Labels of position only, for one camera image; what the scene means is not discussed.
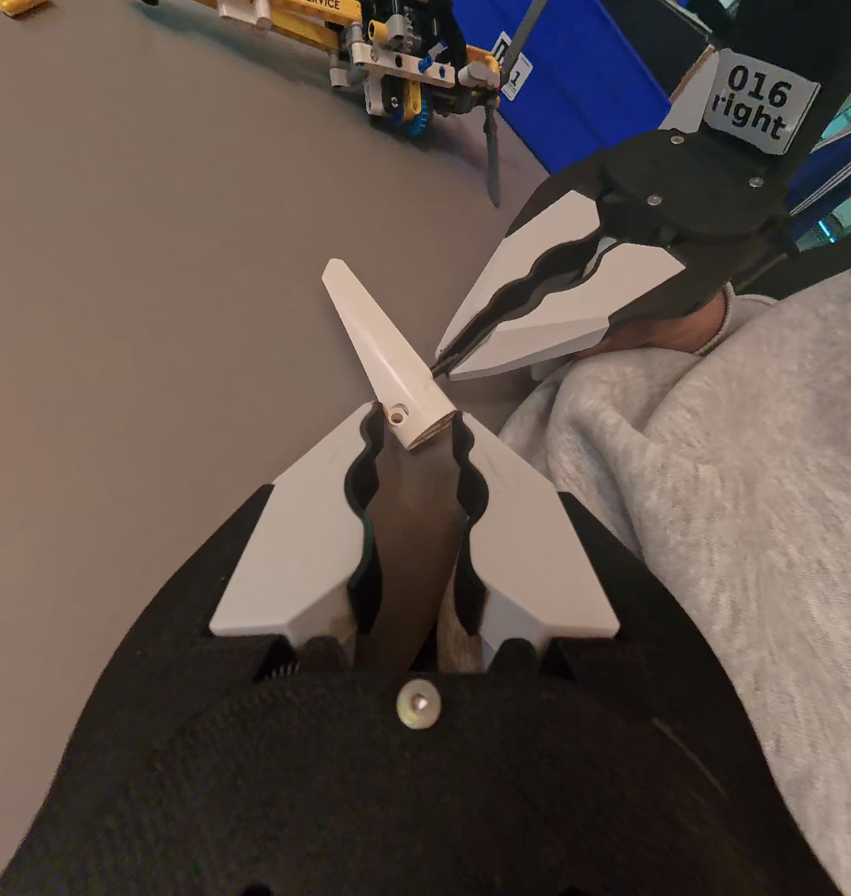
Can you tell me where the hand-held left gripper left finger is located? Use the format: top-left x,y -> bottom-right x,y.
208,401 -> 386,652

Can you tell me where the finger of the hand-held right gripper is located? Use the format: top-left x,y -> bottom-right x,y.
448,239 -> 685,384
434,162 -> 610,361

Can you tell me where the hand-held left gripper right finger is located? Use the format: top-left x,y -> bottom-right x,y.
452,412 -> 622,652

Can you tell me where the white lego blade piece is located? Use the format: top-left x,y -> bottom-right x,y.
322,258 -> 458,449

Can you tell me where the person's right forearm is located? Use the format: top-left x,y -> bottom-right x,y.
499,280 -> 851,896

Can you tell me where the yellow lego vehicle model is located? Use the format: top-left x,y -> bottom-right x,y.
141,0 -> 554,209

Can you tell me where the person's right hand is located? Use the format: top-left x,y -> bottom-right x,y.
604,283 -> 733,357

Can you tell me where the blue plastic bin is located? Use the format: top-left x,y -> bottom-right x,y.
453,0 -> 678,176

